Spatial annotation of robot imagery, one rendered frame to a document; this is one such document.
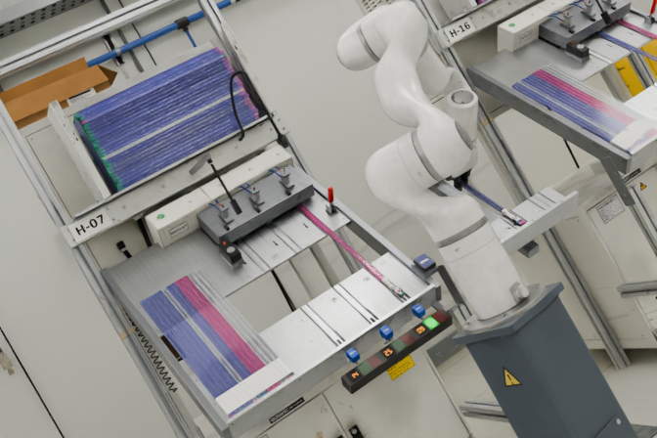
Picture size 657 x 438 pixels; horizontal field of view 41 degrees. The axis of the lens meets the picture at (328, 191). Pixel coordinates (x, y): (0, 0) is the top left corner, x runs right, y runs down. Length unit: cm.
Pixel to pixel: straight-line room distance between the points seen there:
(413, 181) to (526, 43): 159
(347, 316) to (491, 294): 64
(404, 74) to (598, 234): 134
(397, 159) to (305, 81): 276
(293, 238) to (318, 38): 218
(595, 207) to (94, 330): 226
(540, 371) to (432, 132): 52
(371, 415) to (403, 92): 112
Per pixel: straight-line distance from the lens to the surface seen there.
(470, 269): 180
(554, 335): 185
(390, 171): 179
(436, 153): 176
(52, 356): 410
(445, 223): 178
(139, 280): 260
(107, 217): 265
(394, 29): 201
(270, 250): 257
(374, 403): 265
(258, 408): 221
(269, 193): 266
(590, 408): 189
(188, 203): 267
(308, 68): 455
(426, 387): 272
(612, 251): 311
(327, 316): 237
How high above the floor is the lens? 113
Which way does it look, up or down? 1 degrees down
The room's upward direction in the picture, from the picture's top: 30 degrees counter-clockwise
